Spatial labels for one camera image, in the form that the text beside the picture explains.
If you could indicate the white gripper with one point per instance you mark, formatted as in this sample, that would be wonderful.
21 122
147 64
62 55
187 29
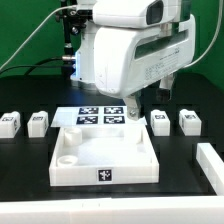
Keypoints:
128 60

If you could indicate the white square tabletop tray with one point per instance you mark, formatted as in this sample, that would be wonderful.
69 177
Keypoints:
102 155

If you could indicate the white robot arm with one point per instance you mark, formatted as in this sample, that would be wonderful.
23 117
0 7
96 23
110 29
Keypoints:
175 11

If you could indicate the white marker sheet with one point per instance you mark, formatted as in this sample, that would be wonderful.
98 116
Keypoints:
93 115

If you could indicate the white L-shaped fence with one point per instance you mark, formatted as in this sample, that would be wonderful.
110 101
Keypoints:
152 210

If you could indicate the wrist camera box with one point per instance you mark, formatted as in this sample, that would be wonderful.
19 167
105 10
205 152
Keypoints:
128 13

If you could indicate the black camera stand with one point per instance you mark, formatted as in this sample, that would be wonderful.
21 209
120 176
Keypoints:
73 21

